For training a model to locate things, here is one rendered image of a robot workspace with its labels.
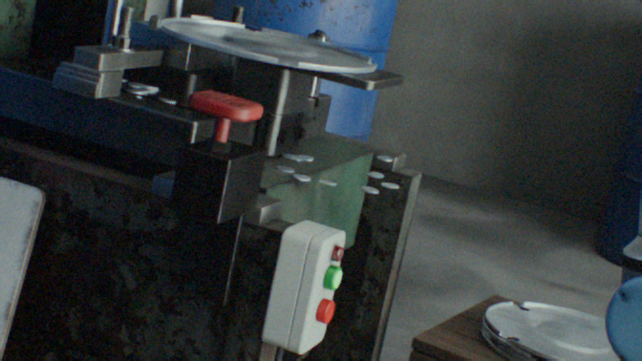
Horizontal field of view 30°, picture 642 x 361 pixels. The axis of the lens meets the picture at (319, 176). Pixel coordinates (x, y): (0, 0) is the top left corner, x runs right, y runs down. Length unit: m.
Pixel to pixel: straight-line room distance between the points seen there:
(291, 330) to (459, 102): 3.66
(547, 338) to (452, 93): 3.03
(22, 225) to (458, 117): 3.61
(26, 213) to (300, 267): 0.35
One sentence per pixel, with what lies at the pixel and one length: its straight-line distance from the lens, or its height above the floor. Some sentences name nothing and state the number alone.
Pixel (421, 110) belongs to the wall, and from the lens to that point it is 4.99.
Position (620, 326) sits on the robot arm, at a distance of 1.35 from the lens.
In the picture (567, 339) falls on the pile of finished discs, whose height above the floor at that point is 0.38.
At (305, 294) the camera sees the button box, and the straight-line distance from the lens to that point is 1.33.
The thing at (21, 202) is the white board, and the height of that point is 0.56.
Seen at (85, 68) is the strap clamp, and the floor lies 0.73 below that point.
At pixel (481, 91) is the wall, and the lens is 4.92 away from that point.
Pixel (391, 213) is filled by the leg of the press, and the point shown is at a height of 0.56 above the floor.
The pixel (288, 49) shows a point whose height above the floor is 0.79.
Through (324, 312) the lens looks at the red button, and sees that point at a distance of 1.35.
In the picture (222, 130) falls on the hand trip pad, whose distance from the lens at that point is 1.27.
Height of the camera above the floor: 0.97
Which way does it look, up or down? 12 degrees down
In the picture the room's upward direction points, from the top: 12 degrees clockwise
